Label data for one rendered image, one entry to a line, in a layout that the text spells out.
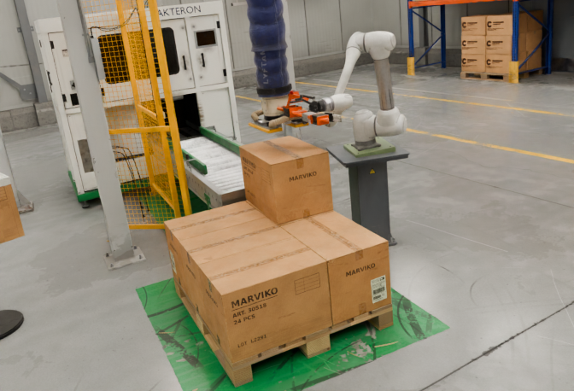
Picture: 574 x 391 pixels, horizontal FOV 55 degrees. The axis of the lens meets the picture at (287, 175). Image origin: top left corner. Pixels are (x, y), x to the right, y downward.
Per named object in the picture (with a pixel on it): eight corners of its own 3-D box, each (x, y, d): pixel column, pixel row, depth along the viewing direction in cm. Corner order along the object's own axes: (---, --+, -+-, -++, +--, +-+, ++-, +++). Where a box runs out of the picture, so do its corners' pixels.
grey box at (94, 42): (96, 78, 420) (87, 38, 411) (102, 77, 422) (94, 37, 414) (99, 79, 403) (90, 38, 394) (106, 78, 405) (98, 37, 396)
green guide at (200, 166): (154, 142, 601) (152, 135, 598) (163, 141, 605) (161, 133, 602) (196, 177, 462) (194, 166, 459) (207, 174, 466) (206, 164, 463)
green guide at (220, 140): (200, 133, 622) (199, 125, 619) (209, 131, 626) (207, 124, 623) (254, 163, 482) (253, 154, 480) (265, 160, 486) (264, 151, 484)
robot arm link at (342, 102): (336, 105, 341) (330, 118, 351) (357, 101, 347) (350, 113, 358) (329, 92, 345) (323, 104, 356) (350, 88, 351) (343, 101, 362)
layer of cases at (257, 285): (172, 274, 385) (163, 221, 373) (299, 236, 423) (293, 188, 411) (231, 364, 281) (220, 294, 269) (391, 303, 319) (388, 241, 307)
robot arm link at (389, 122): (381, 131, 413) (410, 130, 404) (375, 140, 401) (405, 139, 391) (366, 30, 380) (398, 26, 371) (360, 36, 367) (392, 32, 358)
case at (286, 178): (245, 199, 399) (238, 146, 387) (295, 186, 413) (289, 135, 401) (278, 224, 346) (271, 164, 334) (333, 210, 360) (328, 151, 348)
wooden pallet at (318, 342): (176, 292, 389) (172, 274, 385) (301, 253, 428) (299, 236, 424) (235, 388, 285) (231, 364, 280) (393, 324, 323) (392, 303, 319)
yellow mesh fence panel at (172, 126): (107, 241, 493) (52, -3, 429) (112, 236, 502) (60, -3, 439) (196, 241, 472) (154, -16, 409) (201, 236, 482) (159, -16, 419)
